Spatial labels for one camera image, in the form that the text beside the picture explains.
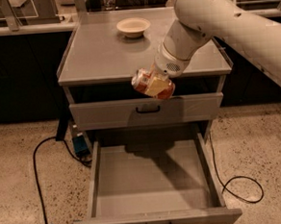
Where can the white ceramic bowl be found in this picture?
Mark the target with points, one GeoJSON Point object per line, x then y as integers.
{"type": "Point", "coordinates": [133, 27]}

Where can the open grey middle drawer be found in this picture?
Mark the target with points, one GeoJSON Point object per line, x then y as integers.
{"type": "Point", "coordinates": [165, 181]}

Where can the closed grey top drawer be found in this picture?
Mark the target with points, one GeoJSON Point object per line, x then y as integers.
{"type": "Point", "coordinates": [145, 111]}

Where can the grey metal drawer cabinet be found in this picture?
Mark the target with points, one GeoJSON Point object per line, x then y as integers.
{"type": "Point", "coordinates": [100, 62]}

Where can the blue power box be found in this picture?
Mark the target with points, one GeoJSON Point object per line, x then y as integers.
{"type": "Point", "coordinates": [80, 146]}

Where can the dark counter cabinet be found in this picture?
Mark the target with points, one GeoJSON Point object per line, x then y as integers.
{"type": "Point", "coordinates": [29, 89]}

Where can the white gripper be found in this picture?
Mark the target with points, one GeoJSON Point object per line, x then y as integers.
{"type": "Point", "coordinates": [168, 64]}

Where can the red coke can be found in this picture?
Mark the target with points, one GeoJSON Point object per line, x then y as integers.
{"type": "Point", "coordinates": [142, 78]}

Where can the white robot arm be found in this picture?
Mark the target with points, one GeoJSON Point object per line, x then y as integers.
{"type": "Point", "coordinates": [256, 38]}

